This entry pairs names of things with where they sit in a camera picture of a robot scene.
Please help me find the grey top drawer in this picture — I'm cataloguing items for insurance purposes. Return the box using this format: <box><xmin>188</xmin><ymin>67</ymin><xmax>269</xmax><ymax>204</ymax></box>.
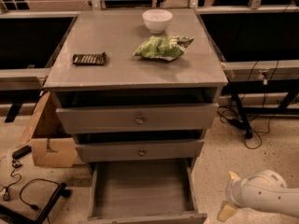
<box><xmin>56</xmin><ymin>103</ymin><xmax>218</xmax><ymax>134</ymax></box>

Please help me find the brown cardboard box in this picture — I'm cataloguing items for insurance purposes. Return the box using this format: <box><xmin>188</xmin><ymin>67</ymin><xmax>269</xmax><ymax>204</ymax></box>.
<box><xmin>17</xmin><ymin>92</ymin><xmax>78</xmax><ymax>168</ymax></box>

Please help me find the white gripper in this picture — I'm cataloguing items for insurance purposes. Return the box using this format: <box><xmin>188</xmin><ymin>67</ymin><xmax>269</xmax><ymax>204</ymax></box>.
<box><xmin>217</xmin><ymin>171</ymin><xmax>243</xmax><ymax>222</ymax></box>

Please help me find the grey middle drawer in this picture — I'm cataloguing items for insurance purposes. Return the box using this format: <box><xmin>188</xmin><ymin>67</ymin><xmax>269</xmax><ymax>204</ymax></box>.
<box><xmin>76</xmin><ymin>140</ymin><xmax>204</xmax><ymax>162</ymax></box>

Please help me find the white ceramic bowl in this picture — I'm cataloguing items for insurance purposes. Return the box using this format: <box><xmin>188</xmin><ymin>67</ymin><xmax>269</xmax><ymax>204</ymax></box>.
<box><xmin>142</xmin><ymin>9</ymin><xmax>173</xmax><ymax>34</ymax></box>

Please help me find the grey bottom drawer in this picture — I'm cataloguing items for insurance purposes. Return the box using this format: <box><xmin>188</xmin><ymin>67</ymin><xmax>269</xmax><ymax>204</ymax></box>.
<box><xmin>79</xmin><ymin>159</ymin><xmax>207</xmax><ymax>224</ymax></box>

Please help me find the dark snack bar wrapper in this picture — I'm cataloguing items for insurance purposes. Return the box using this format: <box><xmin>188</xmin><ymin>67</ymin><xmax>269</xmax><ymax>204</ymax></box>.
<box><xmin>73</xmin><ymin>52</ymin><xmax>107</xmax><ymax>65</ymax></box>

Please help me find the grey drawer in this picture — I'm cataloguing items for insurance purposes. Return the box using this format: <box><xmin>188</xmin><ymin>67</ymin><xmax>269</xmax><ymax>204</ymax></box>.
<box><xmin>79</xmin><ymin>159</ymin><xmax>207</xmax><ymax>224</ymax></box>
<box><xmin>76</xmin><ymin>140</ymin><xmax>204</xmax><ymax>162</ymax></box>
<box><xmin>56</xmin><ymin>103</ymin><xmax>218</xmax><ymax>134</ymax></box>

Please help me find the black floor cables right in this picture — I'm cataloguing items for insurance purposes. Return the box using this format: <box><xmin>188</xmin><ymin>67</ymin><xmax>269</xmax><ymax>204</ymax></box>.
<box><xmin>217</xmin><ymin>61</ymin><xmax>279</xmax><ymax>150</ymax></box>

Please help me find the grey drawer cabinet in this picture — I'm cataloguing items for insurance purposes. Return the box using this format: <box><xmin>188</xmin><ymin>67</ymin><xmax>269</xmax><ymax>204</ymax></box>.
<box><xmin>43</xmin><ymin>8</ymin><xmax>229</xmax><ymax>173</ymax></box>

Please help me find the black floor cable left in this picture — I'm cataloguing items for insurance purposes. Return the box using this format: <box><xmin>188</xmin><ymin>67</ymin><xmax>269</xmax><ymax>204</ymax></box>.
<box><xmin>0</xmin><ymin>159</ymin><xmax>62</xmax><ymax>211</ymax></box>

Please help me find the black stand leg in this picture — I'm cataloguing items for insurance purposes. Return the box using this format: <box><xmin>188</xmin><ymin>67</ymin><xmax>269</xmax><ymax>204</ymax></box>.
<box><xmin>232</xmin><ymin>92</ymin><xmax>253</xmax><ymax>139</ymax></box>

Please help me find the green chip bag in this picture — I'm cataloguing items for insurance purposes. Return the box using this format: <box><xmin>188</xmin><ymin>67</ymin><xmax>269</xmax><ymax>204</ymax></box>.
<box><xmin>134</xmin><ymin>35</ymin><xmax>193</xmax><ymax>62</ymax></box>

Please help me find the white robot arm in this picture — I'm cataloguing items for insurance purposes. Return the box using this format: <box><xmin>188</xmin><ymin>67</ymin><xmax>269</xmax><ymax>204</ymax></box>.
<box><xmin>217</xmin><ymin>170</ymin><xmax>299</xmax><ymax>222</ymax></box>

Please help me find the black power adapter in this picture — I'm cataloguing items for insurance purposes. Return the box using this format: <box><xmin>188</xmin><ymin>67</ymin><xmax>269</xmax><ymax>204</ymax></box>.
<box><xmin>12</xmin><ymin>146</ymin><xmax>31</xmax><ymax>160</ymax></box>

